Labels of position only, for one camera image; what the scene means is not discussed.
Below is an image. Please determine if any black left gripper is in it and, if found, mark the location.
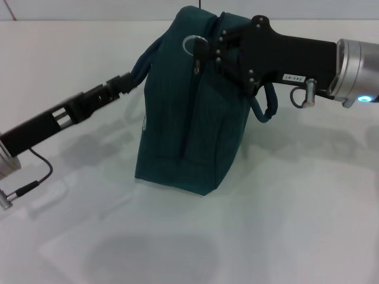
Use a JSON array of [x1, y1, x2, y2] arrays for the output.
[[0, 83, 113, 157]]

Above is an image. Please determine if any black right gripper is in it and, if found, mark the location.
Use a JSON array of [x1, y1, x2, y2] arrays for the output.
[[193, 14, 338, 98]]

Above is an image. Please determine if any dark teal insulated lunch bag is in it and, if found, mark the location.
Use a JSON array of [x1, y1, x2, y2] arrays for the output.
[[131, 5, 279, 196]]

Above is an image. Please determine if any dark right arm cable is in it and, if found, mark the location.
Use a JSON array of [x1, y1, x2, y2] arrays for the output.
[[290, 78, 317, 109]]

